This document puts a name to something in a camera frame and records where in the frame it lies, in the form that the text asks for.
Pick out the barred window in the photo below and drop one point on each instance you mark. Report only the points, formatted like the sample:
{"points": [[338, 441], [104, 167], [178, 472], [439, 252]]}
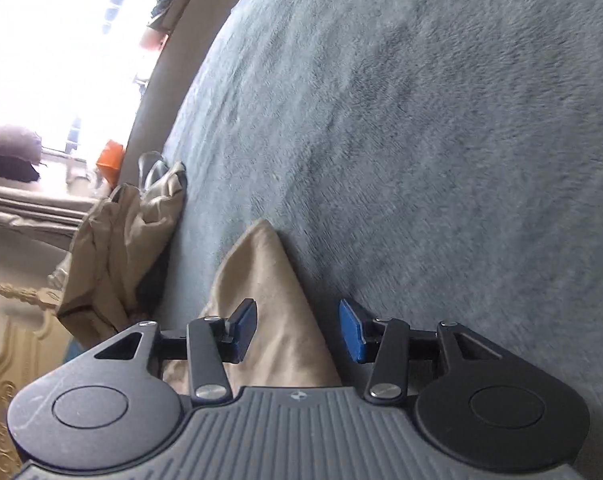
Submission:
{"points": [[56, 50]]}

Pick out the cream carved headboard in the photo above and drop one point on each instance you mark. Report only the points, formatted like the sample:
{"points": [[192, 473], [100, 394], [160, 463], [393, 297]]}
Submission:
{"points": [[11, 370]]}

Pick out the beige pants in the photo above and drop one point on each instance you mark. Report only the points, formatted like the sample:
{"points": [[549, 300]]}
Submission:
{"points": [[271, 300]]}

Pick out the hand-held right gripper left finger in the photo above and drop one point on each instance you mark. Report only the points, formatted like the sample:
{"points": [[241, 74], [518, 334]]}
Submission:
{"points": [[244, 330]]}

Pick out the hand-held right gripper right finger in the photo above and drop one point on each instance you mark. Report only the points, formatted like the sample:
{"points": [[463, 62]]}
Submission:
{"points": [[351, 332]]}

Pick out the orange bag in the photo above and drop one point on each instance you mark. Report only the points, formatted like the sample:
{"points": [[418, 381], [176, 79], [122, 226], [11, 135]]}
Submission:
{"points": [[110, 160]]}

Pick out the crumpled beige clothes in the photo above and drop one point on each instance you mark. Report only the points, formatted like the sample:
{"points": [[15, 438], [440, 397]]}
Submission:
{"points": [[116, 250]]}

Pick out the dark cushion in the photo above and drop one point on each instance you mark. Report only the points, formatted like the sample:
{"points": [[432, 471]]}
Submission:
{"points": [[6, 155]]}

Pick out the blue-grey bed blanket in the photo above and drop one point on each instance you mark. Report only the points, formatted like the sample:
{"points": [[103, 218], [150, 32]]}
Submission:
{"points": [[406, 135]]}

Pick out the beige folded bedding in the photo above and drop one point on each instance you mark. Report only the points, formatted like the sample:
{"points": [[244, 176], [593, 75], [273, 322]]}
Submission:
{"points": [[26, 215]]}

